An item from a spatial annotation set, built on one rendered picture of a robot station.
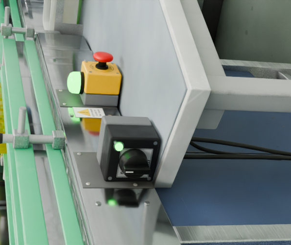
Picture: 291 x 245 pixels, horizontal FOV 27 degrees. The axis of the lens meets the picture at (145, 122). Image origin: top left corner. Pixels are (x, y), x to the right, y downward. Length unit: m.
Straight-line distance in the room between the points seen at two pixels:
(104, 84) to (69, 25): 0.50
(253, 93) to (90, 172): 0.29
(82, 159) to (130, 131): 0.11
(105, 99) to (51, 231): 0.41
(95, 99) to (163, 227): 0.41
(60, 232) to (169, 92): 0.26
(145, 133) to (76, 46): 0.63
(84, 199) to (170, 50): 0.26
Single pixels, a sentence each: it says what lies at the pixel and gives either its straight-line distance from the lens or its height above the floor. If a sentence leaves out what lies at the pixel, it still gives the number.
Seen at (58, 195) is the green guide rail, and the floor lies 0.91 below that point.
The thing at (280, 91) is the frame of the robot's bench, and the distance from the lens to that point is 0.98.
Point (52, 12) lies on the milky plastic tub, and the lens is 1.65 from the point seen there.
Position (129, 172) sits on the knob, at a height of 0.81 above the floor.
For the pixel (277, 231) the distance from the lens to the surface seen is 0.95.
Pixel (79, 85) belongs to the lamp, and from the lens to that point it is 1.21.
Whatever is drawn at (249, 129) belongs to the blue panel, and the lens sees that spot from 1.29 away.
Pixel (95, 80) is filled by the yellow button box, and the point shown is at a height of 0.81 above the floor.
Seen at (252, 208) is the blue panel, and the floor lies 0.59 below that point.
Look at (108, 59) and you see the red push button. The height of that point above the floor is 0.78.
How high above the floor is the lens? 1.05
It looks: 16 degrees down
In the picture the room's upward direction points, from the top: 88 degrees counter-clockwise
